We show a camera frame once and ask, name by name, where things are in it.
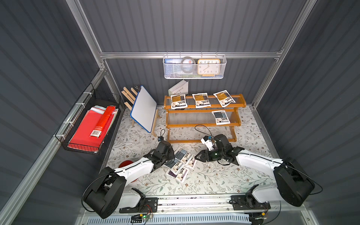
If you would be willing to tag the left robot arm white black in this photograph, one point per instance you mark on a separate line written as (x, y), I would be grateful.
(107, 192)

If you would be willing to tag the blue framed whiteboard easel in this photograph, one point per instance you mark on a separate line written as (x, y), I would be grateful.
(143, 108)

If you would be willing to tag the red long box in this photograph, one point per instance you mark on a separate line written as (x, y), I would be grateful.
(102, 122)

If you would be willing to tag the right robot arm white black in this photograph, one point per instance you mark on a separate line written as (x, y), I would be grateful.
(292, 184)

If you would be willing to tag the round clear tape roll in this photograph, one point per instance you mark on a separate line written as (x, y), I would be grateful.
(187, 65)

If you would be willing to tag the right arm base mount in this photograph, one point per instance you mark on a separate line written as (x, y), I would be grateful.
(248, 201)

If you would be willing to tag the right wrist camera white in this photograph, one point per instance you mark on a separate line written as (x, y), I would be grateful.
(207, 141)

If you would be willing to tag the orange wooden two-tier shelf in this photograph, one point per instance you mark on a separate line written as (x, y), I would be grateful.
(181, 123)

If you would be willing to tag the yellow coffee bag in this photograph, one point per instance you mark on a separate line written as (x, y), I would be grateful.
(224, 98)
(201, 100)
(178, 101)

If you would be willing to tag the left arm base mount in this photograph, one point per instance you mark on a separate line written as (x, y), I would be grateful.
(148, 204)

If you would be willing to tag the blue white box in basket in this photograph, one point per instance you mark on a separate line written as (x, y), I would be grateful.
(172, 64)

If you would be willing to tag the red round object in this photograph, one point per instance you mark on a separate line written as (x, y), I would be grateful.
(125, 164)

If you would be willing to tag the red folders stack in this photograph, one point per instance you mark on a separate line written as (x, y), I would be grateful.
(81, 140)

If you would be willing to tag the black wire wall basket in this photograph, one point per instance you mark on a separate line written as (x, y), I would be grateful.
(87, 100)

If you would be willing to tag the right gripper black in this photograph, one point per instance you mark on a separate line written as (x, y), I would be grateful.
(205, 154)

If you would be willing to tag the purple coffee bag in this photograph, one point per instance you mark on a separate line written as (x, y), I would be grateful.
(180, 176)

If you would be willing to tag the small circuit board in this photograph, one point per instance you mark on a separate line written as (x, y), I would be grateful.
(141, 218)

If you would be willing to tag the blue coffee bag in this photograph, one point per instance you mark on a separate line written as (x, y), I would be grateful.
(221, 117)
(183, 156)
(174, 165)

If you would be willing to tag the yellow square analog clock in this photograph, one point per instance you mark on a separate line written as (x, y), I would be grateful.
(208, 67)

